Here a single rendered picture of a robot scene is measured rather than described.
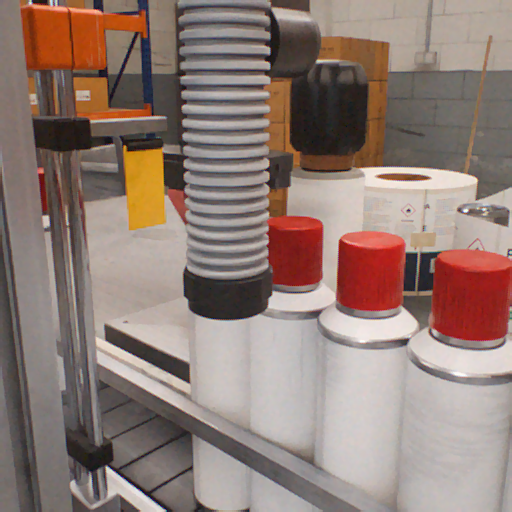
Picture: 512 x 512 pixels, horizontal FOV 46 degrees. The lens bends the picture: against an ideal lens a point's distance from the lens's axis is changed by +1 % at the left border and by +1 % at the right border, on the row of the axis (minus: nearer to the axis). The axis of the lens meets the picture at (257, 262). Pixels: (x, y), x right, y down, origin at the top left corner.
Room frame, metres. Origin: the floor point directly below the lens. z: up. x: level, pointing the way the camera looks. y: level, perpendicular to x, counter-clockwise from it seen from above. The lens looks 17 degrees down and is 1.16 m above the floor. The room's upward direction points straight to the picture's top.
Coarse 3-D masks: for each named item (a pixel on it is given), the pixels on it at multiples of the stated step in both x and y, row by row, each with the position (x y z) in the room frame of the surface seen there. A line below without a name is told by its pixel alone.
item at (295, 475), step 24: (120, 384) 0.38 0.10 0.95; (144, 384) 0.37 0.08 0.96; (168, 408) 0.35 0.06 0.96; (192, 408) 0.34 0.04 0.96; (192, 432) 0.33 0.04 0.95; (216, 432) 0.32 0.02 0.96; (240, 432) 0.31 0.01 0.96; (240, 456) 0.30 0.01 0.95; (264, 456) 0.29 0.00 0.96; (288, 456) 0.29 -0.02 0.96; (288, 480) 0.28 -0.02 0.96; (312, 480) 0.27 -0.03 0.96; (336, 480) 0.27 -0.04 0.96; (312, 504) 0.27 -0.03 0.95; (336, 504) 0.26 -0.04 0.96; (360, 504) 0.25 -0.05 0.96; (384, 504) 0.25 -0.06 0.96
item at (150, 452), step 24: (120, 408) 0.48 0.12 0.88; (144, 408) 0.48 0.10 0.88; (120, 432) 0.44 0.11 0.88; (144, 432) 0.44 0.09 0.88; (168, 432) 0.44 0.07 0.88; (120, 456) 0.41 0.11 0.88; (144, 456) 0.41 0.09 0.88; (168, 456) 0.41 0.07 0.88; (192, 456) 0.41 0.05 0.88; (144, 480) 0.38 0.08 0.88; (168, 480) 0.38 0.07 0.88; (192, 480) 0.38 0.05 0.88; (168, 504) 0.35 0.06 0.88; (192, 504) 0.35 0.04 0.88
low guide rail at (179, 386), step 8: (96, 336) 0.56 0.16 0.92; (96, 344) 0.54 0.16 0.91; (104, 344) 0.54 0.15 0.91; (104, 352) 0.53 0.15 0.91; (112, 352) 0.52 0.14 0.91; (120, 352) 0.52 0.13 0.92; (120, 360) 0.51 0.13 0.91; (128, 360) 0.50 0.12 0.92; (136, 360) 0.50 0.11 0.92; (136, 368) 0.49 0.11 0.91; (144, 368) 0.49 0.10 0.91; (152, 368) 0.49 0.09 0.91; (152, 376) 0.48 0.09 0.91; (160, 376) 0.47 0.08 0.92; (168, 376) 0.47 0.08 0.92; (168, 384) 0.46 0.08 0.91; (176, 384) 0.46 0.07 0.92; (184, 384) 0.46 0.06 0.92; (176, 392) 0.45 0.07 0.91; (184, 392) 0.45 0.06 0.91
